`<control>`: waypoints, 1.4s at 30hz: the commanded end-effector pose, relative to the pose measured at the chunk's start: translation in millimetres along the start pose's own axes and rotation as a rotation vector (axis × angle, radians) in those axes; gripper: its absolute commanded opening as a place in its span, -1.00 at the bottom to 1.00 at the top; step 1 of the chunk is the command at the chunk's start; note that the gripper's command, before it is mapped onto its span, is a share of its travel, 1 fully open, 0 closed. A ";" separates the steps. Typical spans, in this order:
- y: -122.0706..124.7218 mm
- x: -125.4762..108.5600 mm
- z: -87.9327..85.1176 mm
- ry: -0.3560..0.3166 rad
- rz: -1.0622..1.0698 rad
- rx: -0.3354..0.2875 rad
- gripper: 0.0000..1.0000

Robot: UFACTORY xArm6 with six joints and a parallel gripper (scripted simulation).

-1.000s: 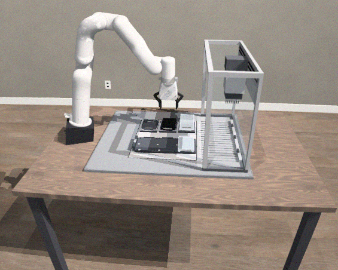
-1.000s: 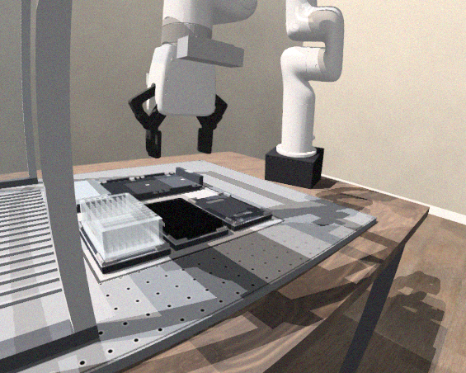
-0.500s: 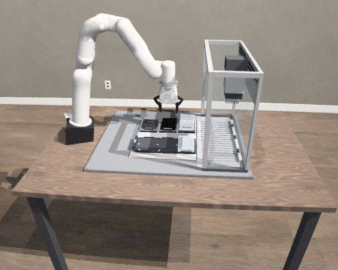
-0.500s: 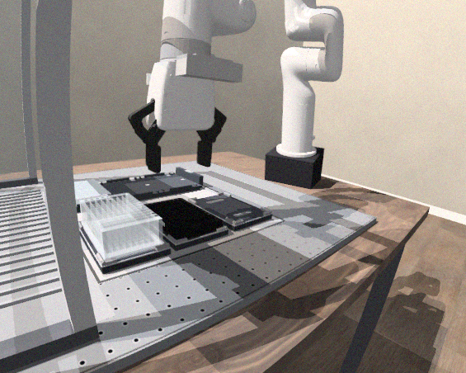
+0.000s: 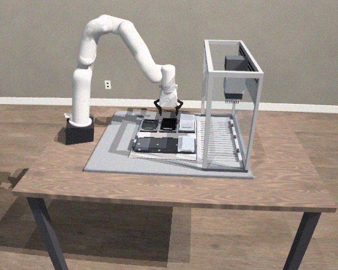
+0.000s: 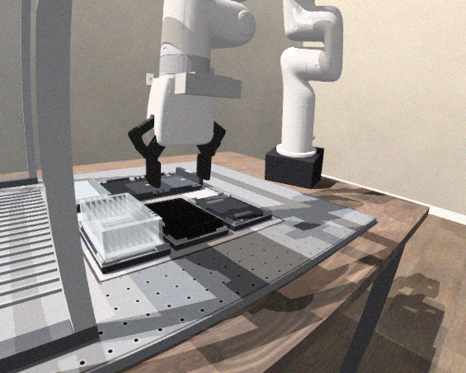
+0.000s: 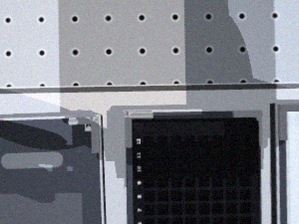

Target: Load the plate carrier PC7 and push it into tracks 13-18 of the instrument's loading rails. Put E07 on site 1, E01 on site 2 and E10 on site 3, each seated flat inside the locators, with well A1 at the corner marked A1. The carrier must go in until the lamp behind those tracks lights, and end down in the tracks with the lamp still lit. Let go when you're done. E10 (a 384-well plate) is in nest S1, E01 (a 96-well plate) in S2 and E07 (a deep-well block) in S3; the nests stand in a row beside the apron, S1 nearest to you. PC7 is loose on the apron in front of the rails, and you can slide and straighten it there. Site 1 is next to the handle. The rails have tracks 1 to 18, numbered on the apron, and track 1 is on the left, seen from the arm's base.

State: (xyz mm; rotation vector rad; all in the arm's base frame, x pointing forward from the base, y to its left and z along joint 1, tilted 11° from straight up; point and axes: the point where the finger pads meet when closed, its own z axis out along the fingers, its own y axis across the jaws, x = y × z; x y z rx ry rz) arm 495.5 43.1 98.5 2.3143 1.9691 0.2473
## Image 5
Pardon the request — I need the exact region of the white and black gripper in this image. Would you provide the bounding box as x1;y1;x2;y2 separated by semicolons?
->
154;89;183;116

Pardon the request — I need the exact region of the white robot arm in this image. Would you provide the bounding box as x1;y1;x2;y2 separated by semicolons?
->
64;15;178;127

